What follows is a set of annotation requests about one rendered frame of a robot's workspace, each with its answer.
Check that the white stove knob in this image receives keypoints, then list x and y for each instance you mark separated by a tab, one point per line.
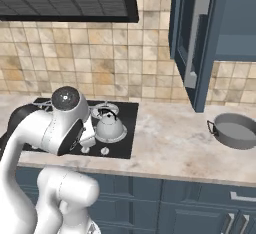
105	151
85	149

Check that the black stove hob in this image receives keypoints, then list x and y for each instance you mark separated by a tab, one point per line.
128	128

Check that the blue base cabinet door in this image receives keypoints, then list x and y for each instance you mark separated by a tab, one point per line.
250	225
196	223

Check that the blue drawer front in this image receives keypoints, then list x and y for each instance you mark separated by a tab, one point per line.
200	196

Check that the blue wall cabinet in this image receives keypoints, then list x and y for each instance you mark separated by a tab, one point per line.
238	18

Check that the blue wall cabinet door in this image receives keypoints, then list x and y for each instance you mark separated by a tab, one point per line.
205	44

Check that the silver kettle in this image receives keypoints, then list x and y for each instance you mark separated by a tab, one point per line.
110	128

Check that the blue base cabinet front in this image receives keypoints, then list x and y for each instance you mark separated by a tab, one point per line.
133	201

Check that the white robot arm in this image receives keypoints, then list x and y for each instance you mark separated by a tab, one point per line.
30	134

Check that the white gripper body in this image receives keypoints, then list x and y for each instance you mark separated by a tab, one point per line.
88	132

